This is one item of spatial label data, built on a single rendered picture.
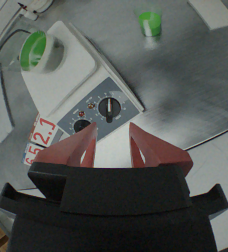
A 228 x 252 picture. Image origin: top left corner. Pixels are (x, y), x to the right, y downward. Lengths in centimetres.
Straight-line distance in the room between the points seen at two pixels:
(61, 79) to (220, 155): 30
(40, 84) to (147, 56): 18
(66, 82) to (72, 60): 3
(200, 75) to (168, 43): 8
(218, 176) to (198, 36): 27
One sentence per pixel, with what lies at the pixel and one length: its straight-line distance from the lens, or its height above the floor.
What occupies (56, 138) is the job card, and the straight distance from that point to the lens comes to 32.
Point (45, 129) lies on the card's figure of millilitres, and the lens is 31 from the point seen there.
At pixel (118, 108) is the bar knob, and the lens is 19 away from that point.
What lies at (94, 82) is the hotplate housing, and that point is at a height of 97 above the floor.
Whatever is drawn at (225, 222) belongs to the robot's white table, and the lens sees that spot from 45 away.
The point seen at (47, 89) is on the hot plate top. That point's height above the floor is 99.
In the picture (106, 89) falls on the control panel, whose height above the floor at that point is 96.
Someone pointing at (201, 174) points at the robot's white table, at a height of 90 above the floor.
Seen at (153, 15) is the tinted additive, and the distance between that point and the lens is 25.
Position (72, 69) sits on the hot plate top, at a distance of 18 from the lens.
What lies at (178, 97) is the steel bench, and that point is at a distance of 23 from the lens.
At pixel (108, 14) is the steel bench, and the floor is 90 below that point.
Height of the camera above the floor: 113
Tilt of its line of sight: 68 degrees down
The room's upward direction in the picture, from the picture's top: 120 degrees counter-clockwise
